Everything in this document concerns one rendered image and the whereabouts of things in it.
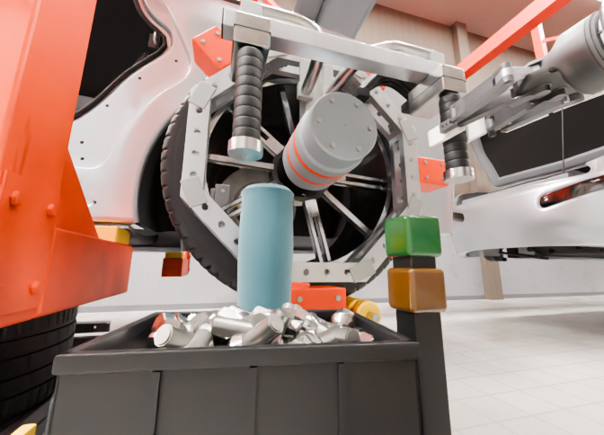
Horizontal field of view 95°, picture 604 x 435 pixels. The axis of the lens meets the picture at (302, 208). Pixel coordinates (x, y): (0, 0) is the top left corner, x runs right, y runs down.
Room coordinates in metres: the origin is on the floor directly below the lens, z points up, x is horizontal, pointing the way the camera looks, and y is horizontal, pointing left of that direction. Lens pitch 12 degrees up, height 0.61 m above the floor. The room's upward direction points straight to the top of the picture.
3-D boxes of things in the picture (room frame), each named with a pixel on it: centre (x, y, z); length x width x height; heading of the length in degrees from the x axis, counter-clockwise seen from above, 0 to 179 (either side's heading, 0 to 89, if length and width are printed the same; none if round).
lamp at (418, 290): (0.28, -0.11, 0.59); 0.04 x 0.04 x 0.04; 17
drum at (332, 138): (0.54, -0.04, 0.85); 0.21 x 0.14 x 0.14; 17
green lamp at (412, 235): (0.28, -0.11, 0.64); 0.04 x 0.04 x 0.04; 17
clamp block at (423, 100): (0.46, -0.24, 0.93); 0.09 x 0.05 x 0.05; 17
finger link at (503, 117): (0.34, -0.30, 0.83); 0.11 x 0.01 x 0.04; 6
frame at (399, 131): (0.60, -0.02, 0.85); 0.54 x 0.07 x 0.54; 107
